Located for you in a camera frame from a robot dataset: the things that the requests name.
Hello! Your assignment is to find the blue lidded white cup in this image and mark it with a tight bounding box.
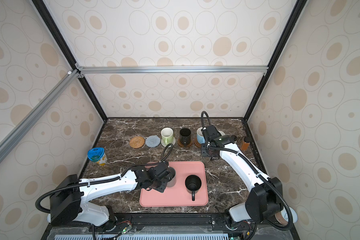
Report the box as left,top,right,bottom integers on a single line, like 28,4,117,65
87,148,108,166

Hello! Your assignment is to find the black corner frame post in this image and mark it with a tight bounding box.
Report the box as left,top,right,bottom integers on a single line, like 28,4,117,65
32,0,108,123

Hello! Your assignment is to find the clear bottle black cap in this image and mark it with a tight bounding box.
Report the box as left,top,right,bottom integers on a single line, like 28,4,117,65
231,135,238,143

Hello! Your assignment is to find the black right corner post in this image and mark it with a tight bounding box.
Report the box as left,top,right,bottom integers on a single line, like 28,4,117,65
243,0,307,123

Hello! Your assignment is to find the woven rattan coaster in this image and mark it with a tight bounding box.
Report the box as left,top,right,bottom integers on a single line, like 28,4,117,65
129,136,145,149

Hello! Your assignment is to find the orange bottle black cap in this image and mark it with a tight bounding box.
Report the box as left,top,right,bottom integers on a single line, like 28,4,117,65
239,136,252,152

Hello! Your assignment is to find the grey mug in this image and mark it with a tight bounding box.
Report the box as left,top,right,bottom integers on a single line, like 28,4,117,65
166,167,177,188

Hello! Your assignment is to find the green white mug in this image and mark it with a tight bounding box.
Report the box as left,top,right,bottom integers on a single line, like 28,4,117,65
161,128,174,147

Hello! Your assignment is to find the aluminium back crossbar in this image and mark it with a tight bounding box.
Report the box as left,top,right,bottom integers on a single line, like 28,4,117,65
78,66,268,74

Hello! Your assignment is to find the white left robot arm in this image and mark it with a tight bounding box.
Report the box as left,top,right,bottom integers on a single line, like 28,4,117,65
35,144,176,232

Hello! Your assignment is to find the pink tray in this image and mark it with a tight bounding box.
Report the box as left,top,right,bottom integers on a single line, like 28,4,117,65
140,161,209,207

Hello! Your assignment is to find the light blue mug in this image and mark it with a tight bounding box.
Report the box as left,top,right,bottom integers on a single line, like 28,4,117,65
197,127,205,144

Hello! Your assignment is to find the round brown wooden coaster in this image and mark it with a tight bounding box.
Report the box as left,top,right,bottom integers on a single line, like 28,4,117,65
194,140,201,148

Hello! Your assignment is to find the black mug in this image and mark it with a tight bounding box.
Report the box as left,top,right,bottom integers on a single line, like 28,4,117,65
185,175,202,201
179,128,192,145

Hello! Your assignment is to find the light blue woven coaster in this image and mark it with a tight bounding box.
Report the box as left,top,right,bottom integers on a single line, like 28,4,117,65
145,135,161,148

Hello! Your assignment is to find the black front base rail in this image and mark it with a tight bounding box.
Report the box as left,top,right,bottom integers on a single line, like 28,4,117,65
42,213,299,240

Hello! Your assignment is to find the aluminium left side bar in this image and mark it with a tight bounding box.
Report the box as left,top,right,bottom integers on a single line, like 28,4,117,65
0,69,79,163

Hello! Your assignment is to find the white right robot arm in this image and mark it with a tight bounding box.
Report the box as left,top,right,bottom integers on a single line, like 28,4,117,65
202,125,297,231

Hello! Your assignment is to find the brown can white lid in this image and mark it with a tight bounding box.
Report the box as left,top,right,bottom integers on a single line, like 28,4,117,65
275,207,298,226

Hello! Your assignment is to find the multicolour stitched white coaster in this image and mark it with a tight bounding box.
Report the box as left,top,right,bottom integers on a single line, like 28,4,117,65
161,137,177,147

